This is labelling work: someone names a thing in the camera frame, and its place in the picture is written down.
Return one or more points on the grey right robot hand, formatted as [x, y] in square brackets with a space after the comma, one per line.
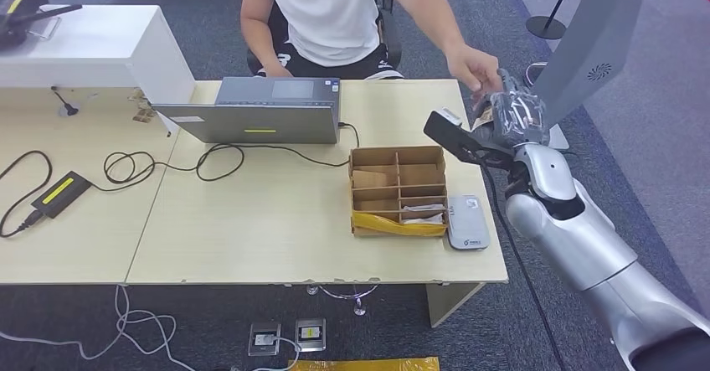
[521, 119]

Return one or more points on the person's right hand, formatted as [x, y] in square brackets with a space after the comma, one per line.
[276, 71]

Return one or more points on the person's left hand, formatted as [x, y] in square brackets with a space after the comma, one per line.
[477, 69]

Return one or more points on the person's ID card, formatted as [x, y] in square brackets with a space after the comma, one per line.
[483, 117]

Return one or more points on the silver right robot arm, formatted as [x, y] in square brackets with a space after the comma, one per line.
[582, 235]

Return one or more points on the person's left forearm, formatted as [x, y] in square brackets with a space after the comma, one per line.
[427, 8]

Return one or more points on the person's right forearm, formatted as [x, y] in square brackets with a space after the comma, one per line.
[260, 49]

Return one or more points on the clear plastic hand cover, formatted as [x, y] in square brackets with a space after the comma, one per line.
[524, 116]

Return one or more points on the person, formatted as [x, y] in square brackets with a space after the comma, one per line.
[327, 19]

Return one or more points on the white card reader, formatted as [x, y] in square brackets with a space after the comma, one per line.
[468, 224]

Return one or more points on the grey laptop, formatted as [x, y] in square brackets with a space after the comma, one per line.
[260, 119]

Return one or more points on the chrome tube loop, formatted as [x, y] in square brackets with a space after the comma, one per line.
[533, 64]

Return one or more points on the black stanchion with round base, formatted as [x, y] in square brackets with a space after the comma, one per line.
[546, 27]

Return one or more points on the black office chair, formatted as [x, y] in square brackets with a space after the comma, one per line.
[391, 35]

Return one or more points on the grey kiosk stand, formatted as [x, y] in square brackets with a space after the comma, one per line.
[593, 41]

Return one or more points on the brown cardboard organizer box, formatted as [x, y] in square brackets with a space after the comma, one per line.
[421, 174]

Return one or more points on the small brown wooden model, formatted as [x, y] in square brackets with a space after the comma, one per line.
[144, 116]

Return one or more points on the white crumpled paper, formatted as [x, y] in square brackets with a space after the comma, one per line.
[421, 220]

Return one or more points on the small yellow plastic bag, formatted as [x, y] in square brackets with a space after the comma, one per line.
[383, 225]

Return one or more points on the white cabinet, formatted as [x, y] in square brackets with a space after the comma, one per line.
[100, 41]

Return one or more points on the pale wooden desk leg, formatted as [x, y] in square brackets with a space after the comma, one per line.
[444, 302]

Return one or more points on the black pin on round base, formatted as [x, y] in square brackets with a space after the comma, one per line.
[69, 109]

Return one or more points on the small clear plastic case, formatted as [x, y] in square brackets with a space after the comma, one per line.
[47, 27]

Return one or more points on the black power adapter yellow label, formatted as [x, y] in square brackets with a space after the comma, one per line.
[58, 193]

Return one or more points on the floor socket with yellow label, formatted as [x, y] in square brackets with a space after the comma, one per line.
[309, 334]

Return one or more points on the black antenna router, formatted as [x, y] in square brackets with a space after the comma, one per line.
[16, 5]

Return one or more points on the floor socket with white plug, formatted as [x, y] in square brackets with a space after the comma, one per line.
[264, 339]

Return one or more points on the large yellow plastic sheet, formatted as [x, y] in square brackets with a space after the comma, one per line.
[360, 365]

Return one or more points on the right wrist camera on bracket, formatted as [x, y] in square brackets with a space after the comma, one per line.
[444, 130]

